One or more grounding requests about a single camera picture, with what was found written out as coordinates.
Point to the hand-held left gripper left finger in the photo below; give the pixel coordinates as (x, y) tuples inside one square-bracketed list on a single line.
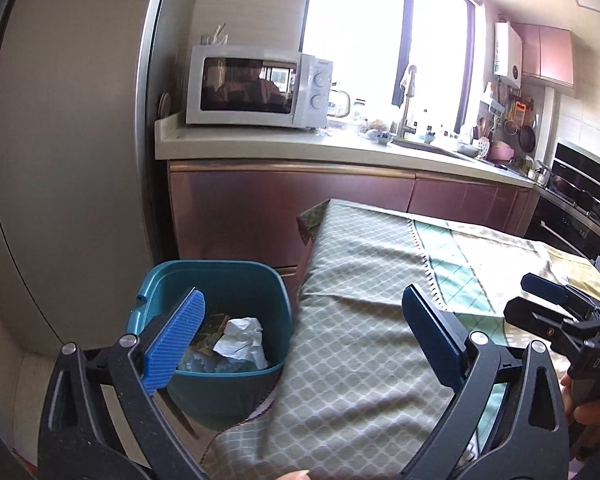
[(177, 340)]

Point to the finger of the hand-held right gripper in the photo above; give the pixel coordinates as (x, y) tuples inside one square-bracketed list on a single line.
[(535, 317), (545, 285)]

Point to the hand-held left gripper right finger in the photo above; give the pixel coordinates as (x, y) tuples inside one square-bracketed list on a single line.
[(430, 337)]

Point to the white tissue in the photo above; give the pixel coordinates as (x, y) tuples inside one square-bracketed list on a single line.
[(242, 342)]

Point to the teal plastic bin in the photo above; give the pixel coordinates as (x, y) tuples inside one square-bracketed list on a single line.
[(230, 400)]

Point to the person's right hand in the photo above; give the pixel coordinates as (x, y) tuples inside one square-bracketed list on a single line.
[(597, 414)]

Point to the person's left hand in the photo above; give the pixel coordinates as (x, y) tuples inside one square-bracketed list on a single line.
[(295, 475)]

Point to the black built-in oven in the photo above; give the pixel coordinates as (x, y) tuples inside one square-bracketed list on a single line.
[(560, 230)]

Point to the patterned tablecloth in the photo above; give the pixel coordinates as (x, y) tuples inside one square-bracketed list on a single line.
[(370, 310)]

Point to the gas stove with pots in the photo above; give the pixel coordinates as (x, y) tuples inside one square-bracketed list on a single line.
[(585, 195)]

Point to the black range hood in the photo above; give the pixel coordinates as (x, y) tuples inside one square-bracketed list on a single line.
[(587, 165)]

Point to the pink pot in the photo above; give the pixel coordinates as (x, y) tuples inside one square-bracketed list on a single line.
[(502, 151)]

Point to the black frying pan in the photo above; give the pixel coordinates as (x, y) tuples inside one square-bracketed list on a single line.
[(527, 139)]

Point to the white polka-dot utensil rest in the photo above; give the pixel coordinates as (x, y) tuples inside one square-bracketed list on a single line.
[(483, 148)]

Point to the grey bowl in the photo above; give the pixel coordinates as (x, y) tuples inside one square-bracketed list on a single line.
[(468, 149)]

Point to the white pipe column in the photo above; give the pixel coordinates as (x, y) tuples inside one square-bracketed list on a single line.
[(550, 125)]

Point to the kitchen counter with cabinets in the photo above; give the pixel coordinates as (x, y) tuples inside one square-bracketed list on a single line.
[(290, 195)]

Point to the kitchen sink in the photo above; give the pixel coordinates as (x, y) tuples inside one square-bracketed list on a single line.
[(425, 145)]

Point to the blue and white bowl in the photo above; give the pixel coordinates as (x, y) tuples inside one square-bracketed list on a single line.
[(382, 136)]

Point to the grey refrigerator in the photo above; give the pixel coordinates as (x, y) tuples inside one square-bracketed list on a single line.
[(70, 160)]

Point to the metal kitchen faucet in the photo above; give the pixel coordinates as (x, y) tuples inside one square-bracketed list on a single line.
[(409, 110)]

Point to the white water heater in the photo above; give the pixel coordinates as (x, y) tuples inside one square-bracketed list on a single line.
[(507, 55)]

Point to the cloth on faucet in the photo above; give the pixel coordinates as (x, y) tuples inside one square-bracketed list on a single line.
[(405, 80)]

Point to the white microwave oven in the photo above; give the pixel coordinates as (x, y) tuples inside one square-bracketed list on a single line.
[(250, 90)]

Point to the kitchen window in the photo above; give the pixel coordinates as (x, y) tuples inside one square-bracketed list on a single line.
[(370, 35)]

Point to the white deer ornament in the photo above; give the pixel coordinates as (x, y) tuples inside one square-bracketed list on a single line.
[(215, 35)]

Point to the pink wall cabinet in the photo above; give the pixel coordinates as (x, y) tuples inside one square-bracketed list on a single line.
[(545, 55)]

